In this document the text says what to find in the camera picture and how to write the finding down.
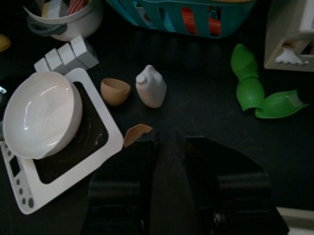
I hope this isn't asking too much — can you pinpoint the white toy induction cooktop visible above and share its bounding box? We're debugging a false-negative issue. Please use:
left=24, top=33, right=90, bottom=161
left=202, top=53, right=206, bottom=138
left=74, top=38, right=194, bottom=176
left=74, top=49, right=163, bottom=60
left=0, top=67, right=126, bottom=215

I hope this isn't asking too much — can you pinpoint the white fork-shaped toy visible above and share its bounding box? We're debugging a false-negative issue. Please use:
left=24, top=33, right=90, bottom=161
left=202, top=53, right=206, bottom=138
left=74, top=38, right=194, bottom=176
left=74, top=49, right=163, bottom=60
left=274, top=45, right=310, bottom=67

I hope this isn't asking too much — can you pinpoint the grey white stepped block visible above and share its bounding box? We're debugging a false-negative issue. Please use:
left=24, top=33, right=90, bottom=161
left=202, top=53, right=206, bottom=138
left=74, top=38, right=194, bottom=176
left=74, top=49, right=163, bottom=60
left=34, top=35, right=100, bottom=76

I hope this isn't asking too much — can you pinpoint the tan eggshell half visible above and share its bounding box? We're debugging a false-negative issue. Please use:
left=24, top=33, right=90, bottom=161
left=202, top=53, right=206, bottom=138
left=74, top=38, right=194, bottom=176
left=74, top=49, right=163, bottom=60
left=123, top=123, right=154, bottom=149
left=99, top=77, right=132, bottom=107

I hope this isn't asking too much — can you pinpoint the yellow orange toy food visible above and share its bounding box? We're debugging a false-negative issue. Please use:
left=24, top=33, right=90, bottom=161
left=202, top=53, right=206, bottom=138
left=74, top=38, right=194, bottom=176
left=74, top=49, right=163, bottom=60
left=0, top=33, right=12, bottom=53

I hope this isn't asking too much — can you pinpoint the white shallow bowl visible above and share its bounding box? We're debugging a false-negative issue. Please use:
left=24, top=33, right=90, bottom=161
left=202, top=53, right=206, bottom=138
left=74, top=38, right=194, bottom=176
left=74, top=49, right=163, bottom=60
left=1, top=71, right=83, bottom=160

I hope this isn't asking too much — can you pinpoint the green toy leafy vegetable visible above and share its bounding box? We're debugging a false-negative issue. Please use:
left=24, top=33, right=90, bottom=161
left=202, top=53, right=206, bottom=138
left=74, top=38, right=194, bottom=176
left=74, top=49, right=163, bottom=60
left=230, top=43, right=310, bottom=119

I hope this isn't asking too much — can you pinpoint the black and white toy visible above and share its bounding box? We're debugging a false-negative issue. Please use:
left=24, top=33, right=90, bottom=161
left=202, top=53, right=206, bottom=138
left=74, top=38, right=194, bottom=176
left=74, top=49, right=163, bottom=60
left=262, top=0, right=314, bottom=73

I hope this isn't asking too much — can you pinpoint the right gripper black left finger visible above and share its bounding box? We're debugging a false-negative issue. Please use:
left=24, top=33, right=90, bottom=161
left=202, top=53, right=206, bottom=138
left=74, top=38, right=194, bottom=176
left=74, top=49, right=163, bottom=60
left=82, top=129, right=158, bottom=235

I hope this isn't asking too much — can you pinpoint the teal basket with orange rim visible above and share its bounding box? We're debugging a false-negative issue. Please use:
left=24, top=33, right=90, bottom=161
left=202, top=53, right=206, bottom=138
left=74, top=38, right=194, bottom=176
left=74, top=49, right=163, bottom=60
left=104, top=0, right=258, bottom=39

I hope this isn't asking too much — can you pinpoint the yellow white item in pot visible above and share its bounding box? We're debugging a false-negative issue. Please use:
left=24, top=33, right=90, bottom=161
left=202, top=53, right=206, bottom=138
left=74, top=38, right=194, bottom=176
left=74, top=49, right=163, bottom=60
left=40, top=0, right=66, bottom=18

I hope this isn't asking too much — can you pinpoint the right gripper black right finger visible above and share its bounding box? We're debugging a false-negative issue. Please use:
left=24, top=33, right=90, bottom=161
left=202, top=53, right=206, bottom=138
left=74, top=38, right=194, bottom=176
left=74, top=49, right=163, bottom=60
left=183, top=136, right=290, bottom=235

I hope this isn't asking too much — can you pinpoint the red toy in basket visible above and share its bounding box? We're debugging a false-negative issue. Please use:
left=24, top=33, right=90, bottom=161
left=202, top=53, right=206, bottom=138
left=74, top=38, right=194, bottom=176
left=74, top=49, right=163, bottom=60
left=181, top=6, right=223, bottom=36

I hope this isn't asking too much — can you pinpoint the red striped item in pot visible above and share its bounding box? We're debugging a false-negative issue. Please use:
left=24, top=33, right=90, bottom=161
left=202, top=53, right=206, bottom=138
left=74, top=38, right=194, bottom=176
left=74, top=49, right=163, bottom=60
left=67, top=0, right=91, bottom=15

